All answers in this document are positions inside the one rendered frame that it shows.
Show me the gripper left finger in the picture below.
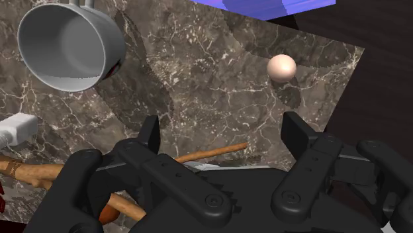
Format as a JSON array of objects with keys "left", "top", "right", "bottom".
[{"left": 23, "top": 114, "right": 234, "bottom": 233}]

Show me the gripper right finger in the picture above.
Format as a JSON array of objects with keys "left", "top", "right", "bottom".
[{"left": 270, "top": 111, "right": 413, "bottom": 233}]

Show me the thin brown wooden stick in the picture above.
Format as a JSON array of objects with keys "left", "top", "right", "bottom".
[{"left": 175, "top": 142, "right": 249, "bottom": 163}]

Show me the pale pink ball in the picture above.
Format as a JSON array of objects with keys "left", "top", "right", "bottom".
[{"left": 266, "top": 54, "right": 298, "bottom": 83}]

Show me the white plug adapter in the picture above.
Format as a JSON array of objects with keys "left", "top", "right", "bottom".
[{"left": 0, "top": 113, "right": 39, "bottom": 149}]

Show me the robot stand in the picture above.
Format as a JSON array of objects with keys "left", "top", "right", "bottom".
[{"left": 190, "top": 0, "right": 337, "bottom": 21}]

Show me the grey mug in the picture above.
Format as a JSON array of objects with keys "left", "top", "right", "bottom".
[{"left": 17, "top": 0, "right": 126, "bottom": 93}]

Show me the brown wooden banded handle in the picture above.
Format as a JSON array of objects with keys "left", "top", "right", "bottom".
[{"left": 0, "top": 154, "right": 148, "bottom": 226}]

